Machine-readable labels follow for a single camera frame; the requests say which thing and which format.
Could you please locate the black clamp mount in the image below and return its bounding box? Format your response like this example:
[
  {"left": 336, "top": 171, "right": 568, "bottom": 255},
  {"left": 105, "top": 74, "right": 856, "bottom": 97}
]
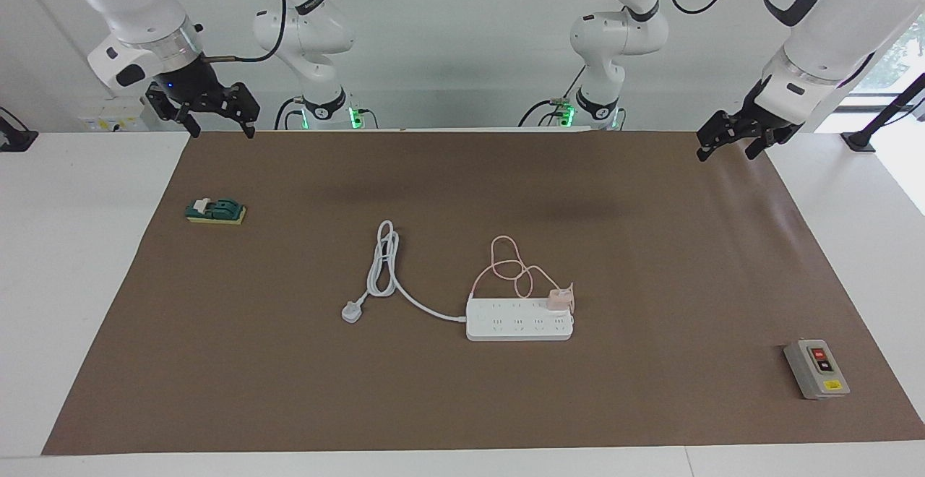
[{"left": 0, "top": 106, "right": 39, "bottom": 152}]

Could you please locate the black right base cable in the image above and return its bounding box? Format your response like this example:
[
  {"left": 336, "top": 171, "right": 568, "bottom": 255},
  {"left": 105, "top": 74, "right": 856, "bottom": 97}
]
[{"left": 275, "top": 96, "right": 308, "bottom": 131}]

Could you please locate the pink charging cable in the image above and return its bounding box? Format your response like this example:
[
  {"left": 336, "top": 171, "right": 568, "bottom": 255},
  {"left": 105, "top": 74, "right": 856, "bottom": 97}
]
[{"left": 470, "top": 236, "right": 557, "bottom": 301}]

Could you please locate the bright window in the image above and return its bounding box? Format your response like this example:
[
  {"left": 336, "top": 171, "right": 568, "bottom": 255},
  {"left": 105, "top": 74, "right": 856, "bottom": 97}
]
[{"left": 838, "top": 14, "right": 925, "bottom": 113}]

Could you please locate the brown table mat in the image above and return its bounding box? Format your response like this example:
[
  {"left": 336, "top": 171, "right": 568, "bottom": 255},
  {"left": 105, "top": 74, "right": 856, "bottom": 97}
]
[{"left": 41, "top": 129, "right": 925, "bottom": 456}]

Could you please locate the white power cord with plug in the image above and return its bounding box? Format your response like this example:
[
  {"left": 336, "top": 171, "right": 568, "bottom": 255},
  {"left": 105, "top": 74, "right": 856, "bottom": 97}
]
[{"left": 341, "top": 220, "right": 469, "bottom": 325}]

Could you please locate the pink charger adapter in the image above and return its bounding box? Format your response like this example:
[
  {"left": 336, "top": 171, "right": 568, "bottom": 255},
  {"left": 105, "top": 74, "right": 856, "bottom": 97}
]
[{"left": 546, "top": 283, "right": 577, "bottom": 313}]

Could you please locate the white power strip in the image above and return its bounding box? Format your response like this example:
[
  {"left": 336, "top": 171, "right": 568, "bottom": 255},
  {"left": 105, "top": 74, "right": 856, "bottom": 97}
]
[{"left": 465, "top": 298, "right": 575, "bottom": 342}]

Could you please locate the black base cable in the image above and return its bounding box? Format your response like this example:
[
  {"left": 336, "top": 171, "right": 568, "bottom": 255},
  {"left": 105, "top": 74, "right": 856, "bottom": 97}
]
[
  {"left": 275, "top": 96, "right": 308, "bottom": 131},
  {"left": 517, "top": 65, "right": 586, "bottom": 128}
]

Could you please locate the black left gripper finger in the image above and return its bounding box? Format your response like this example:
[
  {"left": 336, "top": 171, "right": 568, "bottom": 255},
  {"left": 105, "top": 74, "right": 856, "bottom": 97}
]
[
  {"left": 697, "top": 110, "right": 746, "bottom": 162},
  {"left": 745, "top": 129, "right": 780, "bottom": 160}
]

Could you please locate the white wall socket box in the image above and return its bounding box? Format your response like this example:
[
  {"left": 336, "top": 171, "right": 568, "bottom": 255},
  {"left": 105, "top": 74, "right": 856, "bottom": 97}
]
[{"left": 78, "top": 98, "right": 152, "bottom": 132}]

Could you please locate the black stand with pole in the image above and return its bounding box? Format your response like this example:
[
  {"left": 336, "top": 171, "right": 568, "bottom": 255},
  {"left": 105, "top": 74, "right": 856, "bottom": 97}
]
[{"left": 840, "top": 72, "right": 925, "bottom": 153}]

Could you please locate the black left base cable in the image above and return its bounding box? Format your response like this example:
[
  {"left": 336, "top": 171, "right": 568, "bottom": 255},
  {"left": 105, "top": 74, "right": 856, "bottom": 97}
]
[{"left": 517, "top": 65, "right": 586, "bottom": 128}]

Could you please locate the grey push-button switch box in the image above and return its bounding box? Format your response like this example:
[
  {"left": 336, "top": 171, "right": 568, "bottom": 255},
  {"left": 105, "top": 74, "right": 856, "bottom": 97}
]
[{"left": 783, "top": 339, "right": 851, "bottom": 400}]

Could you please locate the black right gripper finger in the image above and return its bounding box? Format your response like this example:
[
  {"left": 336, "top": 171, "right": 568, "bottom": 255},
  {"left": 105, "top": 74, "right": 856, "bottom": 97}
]
[
  {"left": 224, "top": 82, "right": 262, "bottom": 139},
  {"left": 147, "top": 85, "right": 202, "bottom": 139}
]

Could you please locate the green knife switch yellow base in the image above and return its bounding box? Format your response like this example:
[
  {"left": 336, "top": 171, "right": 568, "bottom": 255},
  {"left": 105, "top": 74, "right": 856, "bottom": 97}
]
[{"left": 185, "top": 197, "right": 247, "bottom": 226}]

